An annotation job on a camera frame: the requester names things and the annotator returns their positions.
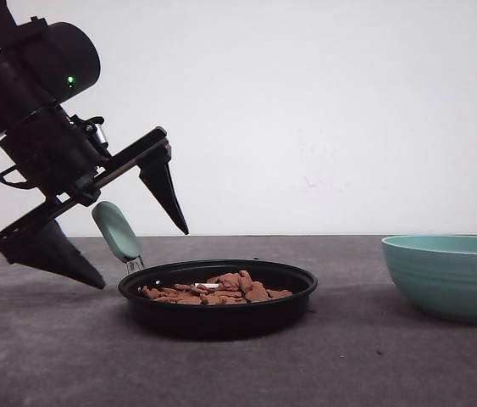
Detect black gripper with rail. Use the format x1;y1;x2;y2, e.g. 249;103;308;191
0;108;189;289

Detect teal ceramic bowl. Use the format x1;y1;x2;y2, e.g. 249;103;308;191
381;235;477;323

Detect black frying pan green handle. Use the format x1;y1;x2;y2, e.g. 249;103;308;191
92;202;318;339

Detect brown beef cubes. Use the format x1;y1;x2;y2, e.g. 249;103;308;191
138;270;293;305

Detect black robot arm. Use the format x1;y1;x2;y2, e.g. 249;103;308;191
0;1;187;288

